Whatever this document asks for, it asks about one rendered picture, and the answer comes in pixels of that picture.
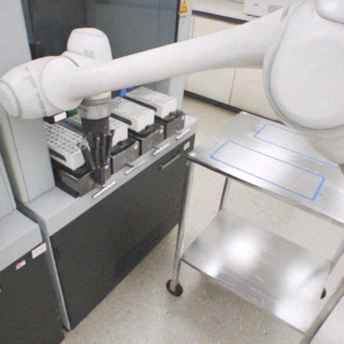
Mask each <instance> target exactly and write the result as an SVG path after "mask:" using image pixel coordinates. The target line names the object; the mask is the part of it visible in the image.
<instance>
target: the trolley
mask: <svg viewBox="0 0 344 344"><path fill-rule="evenodd" d="M185 159H186V165H185V175H184V181H183V192H182V198H181V209H180V215H179V226H178V231H177V242H176V249H175V260H174V266H173V277H172V279H169V280H168V281H167V282H166V284H165V285H166V288H167V291H168V292H169V293H171V294H172V295H174V296H177V297H179V296H180V295H182V293H183V288H182V286H181V284H180V283H179V282H180V279H179V272H180V266H181V261H182V262H184V263H185V264H187V265H189V266H191V267H193V268H194V269H196V271H198V272H200V273H201V274H203V275H205V276H207V277H209V278H210V279H212V280H214V281H215V282H217V283H218V284H220V285H221V286H224V287H225V288H228V290H230V291H231V292H233V293H234V294H236V295H237V296H240V297H241V298H243V299H245V300H246V301H248V302H250V303H252V304H253V305H255V306H256V307H258V308H260V310H262V311H264V312H266V313H268V314H269V315H271V316H272V317H274V318H276V319H278V320H279V321H281V322H282V323H285V324H286V325H288V326H289V327H291V328H293V329H294V330H295V331H297V332H298V333H300V334H301V335H304V337H303V338H302V339H301V340H300V342H299V344H310V342H311V341H312V340H313V338H314V336H315V335H316V334H317V333H318V331H319V329H320V328H321V326H323V324H324V323H325V321H326V320H327V319H328V317H329V315H330V314H331V313H332V311H333V309H334V307H336V305H337V303H338V302H339V301H340V300H341V299H342V297H343V296H344V276H343V277H342V279H341V281H339V283H338V284H337V286H336V287H335V289H334V290H333V293H332V294H331V295H330V297H329V299H328V300H327V301H326V303H325V305H324V306H323V308H322V309H321V310H320V312H319V313H318V315H317V316H316V318H315V319H314V321H313V322H312V320H313V318H314V314H315V312H316V307H317V305H318V301H319V299H323V298H325V297H326V295H327V290H326V288H325V283H326V281H327V279H328V278H329V276H330V274H331V272H332V270H333V269H334V267H335V266H336V264H337V262H338V260H340V258H341V257H342V254H343V253H344V239H343V241H342V242H341V244H340V246H338V248H337V250H336V251H335V253H334V255H333V258H332V259H331V260H328V259H326V258H324V257H322V256H320V255H318V254H317V253H315V252H313V251H311V250H308V249H306V248H304V247H302V246H300V245H297V244H296V243H293V242H292V241H289V240H288V239H285V238H284V237H282V236H279V235H278V234H276V233H274V232H272V231H270V230H267V229H266V228H263V227H262V226H259V225H257V224H255V223H253V222H251V221H249V220H247V219H245V218H243V217H242V216H239V215H238V214H235V213H234V212H231V211H229V210H227V209H225V207H226V201H227V197H228V193H229V189H230V184H231V180H232V179H233V180H235V181H236V182H238V183H240V184H243V185H246V186H247V187H250V188H252V189H255V190H257V191H259V192H262V193H264V194H266V195H269V196H271V197H273V198H275V199H277V200H279V201H281V202H283V203H286V204H288V205H290V206H293V207H295V208H297V209H300V210H302V211H305V212H307V213H309V214H312V215H313V216H316V217H318V218H320V219H322V220H324V221H326V222H329V223H331V224H334V225H335V226H338V227H341V228H343V229H344V176H343V174H342V172H341V170H340V168H339V166H337V164H335V163H332V162H330V161H328V160H327V159H325V158H323V157H322V156H320V155H318V154H316V153H315V152H314V150H313V149H312V148H311V147H310V145H309V144H308V143H307V142H306V141H305V140H304V139H303V138H302V137H301V135H299V134H298V133H297V132H295V131H293V130H292V129H290V127H289V126H286V125H283V124H279V123H277V122H273V121H271V120H267V119H265V118H260V117H258V116H254V115H252V114H248V113H246V112H240V113H239V114H237V115H236V116H235V117H234V118H233V119H231V120H230V121H229V122H227V123H226V124H225V125H223V126H221V127H220V129H219V130H217V131H216V132H215V133H213V134H212V135H211V136H209V137H208V138H207V139H205V140H204V141H202V142H201V143H200V144H199V145H197V146H196V147H195V148H194V149H193V150H192V151H190V152H189V153H188V154H186V156H185ZM196 163H197V165H200V166H202V167H204V168H207V169H209V170H211V171H214V172H216V173H219V174H221V175H223V176H226V180H225V184H224V187H223V190H222V195H221V200H220V205H219V209H218V213H217V215H215V217H214V219H213V220H212V221H211V222H210V223H209V225H207V227H205V229H203V231H202V232H201V233H200V235H199V236H198V237H197V238H196V240H195V241H194V242H193V243H192V244H191V245H190V246H189V247H188V249H186V250H185V251H184V253H183V254H182V251H183V242H184V237H185V228H186V223H187V218H188V213H189V204H190V198H191V190H192V185H193V179H194V170H195V165H196Z"/></svg>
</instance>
